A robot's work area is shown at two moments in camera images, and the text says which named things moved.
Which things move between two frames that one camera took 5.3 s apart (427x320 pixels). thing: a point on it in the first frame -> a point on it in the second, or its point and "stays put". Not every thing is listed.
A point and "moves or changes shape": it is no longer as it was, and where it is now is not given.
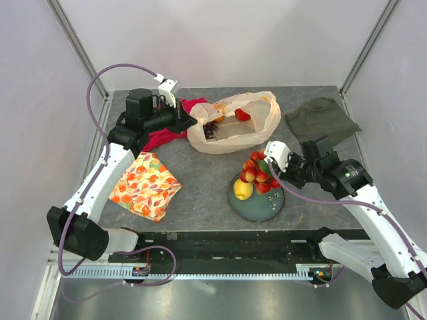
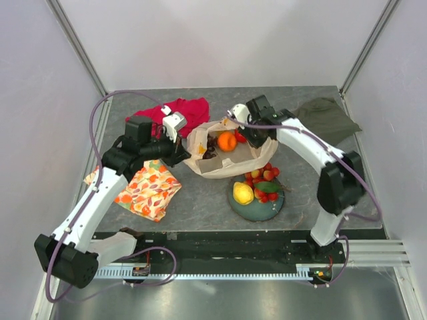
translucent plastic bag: (233, 123) -> (243, 161)
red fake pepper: (241, 115) moves or changes shape
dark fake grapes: (209, 128) -> (211, 143)
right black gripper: (287, 175) -> (255, 143)
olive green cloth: (320, 118) stays put
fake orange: (220, 119) -> (227, 141)
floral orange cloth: (146, 187) stays put
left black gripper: (182, 121) -> (177, 153)
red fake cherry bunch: (255, 172) moves or changes shape
